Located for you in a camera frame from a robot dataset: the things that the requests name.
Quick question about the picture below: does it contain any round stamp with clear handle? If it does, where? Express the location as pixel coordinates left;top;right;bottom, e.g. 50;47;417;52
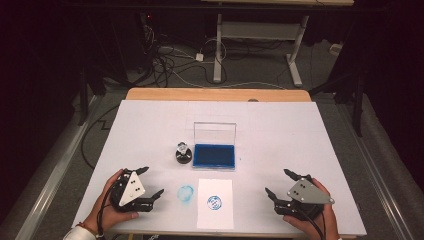
175;141;193;160

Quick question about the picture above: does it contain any white floor cable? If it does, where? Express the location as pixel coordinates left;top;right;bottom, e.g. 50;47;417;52
171;70;288;91

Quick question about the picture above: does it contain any small white box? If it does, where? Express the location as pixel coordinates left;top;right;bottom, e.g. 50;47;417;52
329;42;344;56

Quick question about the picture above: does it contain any red bead bracelet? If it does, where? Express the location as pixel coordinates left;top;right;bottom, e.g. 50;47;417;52
75;221;102;239

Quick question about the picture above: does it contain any person's left hand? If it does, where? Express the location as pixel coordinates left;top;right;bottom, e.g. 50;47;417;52
82;168;140;235

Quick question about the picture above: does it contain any white paper sheet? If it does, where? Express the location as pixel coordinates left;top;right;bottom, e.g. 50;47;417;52
196;178;235;230

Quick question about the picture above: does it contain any tangle of black cables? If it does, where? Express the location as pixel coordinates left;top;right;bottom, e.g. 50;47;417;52
138;24;229;89

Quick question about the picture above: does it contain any hand-held gripper cable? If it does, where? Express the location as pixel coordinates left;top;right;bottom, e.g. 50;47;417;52
299;207;328;240
95;171;129;240

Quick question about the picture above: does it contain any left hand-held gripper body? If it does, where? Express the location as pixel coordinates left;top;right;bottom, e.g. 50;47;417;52
109;168;154;214

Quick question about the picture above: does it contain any left hand-held gripper cable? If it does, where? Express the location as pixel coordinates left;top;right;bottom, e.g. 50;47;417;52
95;171;129;240

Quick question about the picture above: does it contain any person's right hand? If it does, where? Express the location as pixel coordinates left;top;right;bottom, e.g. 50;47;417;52
283;177;341;240

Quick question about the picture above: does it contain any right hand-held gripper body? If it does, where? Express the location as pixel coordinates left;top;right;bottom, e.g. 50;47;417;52
274;174;336;221

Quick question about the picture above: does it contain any large white table board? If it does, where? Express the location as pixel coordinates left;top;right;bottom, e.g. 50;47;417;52
71;99;368;238

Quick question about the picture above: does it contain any black metal stand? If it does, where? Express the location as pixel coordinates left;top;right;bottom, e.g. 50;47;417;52
308;66;367;138
77;63;108;127

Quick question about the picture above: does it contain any right hand-held gripper cable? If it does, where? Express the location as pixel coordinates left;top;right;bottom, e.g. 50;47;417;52
299;207;328;240

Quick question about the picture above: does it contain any white metal desk frame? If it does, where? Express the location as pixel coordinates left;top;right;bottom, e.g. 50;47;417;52
213;13;310;88

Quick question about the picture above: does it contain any black round stamp cap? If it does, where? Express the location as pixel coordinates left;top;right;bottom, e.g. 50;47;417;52
175;151;193;165

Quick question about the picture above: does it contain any blue ink pad case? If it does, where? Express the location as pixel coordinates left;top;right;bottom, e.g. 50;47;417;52
192;121;238;172

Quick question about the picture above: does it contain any black floor cable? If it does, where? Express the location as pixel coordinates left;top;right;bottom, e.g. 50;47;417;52
80;104;121;170

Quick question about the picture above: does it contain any aluminium floor rail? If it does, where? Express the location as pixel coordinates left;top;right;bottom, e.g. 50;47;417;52
14;94;102;240
336;103;415;240

